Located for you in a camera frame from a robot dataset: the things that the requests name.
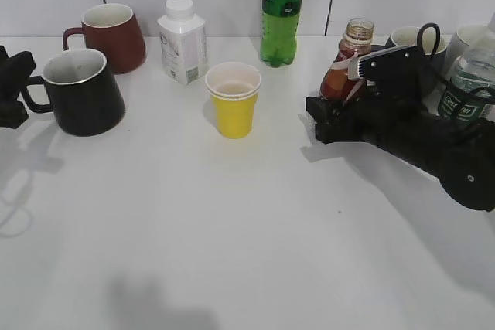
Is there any black ceramic mug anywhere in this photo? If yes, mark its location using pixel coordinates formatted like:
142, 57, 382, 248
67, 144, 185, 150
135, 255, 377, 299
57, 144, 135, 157
21, 48, 125, 137

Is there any dark grey mug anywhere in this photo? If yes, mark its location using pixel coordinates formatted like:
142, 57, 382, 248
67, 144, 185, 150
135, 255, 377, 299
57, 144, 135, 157
385, 26, 447, 97

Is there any brown Nescafe coffee bottle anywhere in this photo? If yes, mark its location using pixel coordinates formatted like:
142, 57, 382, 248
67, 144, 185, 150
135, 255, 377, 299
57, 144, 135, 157
319, 18, 374, 101

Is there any maroon ceramic mug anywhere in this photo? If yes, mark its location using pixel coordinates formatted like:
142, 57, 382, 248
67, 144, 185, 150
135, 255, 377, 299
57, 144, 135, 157
62, 3, 146, 74

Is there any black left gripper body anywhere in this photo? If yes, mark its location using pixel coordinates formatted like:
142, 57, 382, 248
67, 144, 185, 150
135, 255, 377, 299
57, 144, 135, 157
0, 46, 36, 128

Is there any white capped milk bottle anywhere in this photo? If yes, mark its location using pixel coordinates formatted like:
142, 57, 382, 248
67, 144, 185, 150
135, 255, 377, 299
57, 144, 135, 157
157, 0, 209, 85

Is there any green soda bottle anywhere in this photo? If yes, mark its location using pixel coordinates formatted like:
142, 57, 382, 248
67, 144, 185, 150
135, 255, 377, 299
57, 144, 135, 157
261, 0, 302, 68

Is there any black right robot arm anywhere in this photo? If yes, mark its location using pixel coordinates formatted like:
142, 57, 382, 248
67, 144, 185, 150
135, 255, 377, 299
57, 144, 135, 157
306, 94, 494, 212

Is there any yellow paper cup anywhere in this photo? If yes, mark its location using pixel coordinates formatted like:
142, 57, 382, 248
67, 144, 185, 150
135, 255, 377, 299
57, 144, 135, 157
205, 62, 261, 139

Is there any white ceramic mug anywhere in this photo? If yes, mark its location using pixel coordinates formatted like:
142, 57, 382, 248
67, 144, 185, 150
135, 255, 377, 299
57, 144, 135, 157
442, 25, 487, 80

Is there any Cestbon water bottle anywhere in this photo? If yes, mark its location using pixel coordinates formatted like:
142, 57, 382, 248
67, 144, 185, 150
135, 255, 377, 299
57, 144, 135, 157
437, 20, 494, 127

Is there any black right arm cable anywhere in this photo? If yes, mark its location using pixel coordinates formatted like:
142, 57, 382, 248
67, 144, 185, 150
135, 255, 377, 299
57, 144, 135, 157
415, 22, 495, 141

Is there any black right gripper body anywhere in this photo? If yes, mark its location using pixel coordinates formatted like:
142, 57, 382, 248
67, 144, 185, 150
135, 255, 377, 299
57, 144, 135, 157
305, 94, 387, 144

